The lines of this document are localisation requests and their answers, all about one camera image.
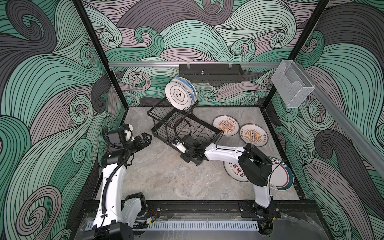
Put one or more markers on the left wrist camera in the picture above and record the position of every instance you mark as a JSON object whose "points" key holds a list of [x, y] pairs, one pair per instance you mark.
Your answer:
{"points": [[121, 135]]}

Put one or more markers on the white plate green ring motif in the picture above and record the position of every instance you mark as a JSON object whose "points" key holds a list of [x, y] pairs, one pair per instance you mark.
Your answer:
{"points": [[178, 95]]}

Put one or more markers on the aluminium rail right wall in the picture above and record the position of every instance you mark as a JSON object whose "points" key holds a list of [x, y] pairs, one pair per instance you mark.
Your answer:
{"points": [[357, 110]]}

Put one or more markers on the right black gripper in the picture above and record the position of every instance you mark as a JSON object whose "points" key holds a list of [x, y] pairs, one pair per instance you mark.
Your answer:
{"points": [[184, 158]]}

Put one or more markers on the sunburst pattern plate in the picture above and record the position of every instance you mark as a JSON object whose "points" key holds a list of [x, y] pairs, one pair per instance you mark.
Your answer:
{"points": [[254, 134], [227, 124]]}

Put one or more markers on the aluminium rail wall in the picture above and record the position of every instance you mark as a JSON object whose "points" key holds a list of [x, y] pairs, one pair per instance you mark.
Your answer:
{"points": [[357, 110], [166, 64]]}

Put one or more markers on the white slotted cable duct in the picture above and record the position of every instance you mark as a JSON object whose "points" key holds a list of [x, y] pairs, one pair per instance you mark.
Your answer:
{"points": [[200, 225]]}

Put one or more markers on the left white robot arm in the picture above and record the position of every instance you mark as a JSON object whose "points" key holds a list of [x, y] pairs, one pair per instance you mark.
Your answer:
{"points": [[116, 217]]}

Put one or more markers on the white plate teal red rim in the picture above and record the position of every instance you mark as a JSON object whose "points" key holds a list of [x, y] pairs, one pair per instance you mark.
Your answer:
{"points": [[282, 177]]}

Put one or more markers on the clear plastic wall bin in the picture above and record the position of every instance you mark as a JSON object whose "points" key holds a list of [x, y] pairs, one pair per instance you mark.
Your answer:
{"points": [[292, 83]]}

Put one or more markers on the aluminium rail back wall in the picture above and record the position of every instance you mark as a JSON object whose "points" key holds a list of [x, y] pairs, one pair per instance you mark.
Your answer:
{"points": [[166, 64]]}

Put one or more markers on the blue striped plate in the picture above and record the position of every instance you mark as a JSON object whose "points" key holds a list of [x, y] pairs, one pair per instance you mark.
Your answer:
{"points": [[186, 83]]}

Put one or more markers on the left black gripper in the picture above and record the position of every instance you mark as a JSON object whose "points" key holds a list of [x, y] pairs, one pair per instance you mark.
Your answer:
{"points": [[146, 142]]}

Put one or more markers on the right sunburst pattern plate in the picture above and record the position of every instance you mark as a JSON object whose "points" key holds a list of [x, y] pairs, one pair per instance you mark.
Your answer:
{"points": [[254, 134]]}

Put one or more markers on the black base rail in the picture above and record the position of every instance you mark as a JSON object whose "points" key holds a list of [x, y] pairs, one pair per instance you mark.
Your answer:
{"points": [[245, 209]]}

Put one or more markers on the white plate red characters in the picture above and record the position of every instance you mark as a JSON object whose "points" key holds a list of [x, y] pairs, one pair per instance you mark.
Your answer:
{"points": [[235, 171]]}

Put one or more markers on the black corner frame post left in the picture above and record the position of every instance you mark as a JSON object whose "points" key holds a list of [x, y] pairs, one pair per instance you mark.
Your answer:
{"points": [[94, 39]]}

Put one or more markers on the black dish rack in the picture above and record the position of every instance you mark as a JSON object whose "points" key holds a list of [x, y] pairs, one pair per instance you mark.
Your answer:
{"points": [[171, 123]]}

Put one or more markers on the black corner frame post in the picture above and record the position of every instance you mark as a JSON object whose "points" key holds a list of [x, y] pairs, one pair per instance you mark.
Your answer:
{"points": [[94, 39], [310, 25]]}

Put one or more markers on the left sunburst pattern plate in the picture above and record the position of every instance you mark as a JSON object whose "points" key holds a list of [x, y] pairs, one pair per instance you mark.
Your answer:
{"points": [[227, 124]]}

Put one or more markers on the black hanging wall tray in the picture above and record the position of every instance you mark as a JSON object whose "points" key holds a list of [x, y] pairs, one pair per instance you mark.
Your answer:
{"points": [[212, 73]]}

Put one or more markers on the black corner frame post right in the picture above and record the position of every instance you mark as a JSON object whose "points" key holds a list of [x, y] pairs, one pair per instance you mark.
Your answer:
{"points": [[310, 25]]}

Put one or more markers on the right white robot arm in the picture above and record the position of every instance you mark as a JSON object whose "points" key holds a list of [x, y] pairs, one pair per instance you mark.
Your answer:
{"points": [[255, 165]]}

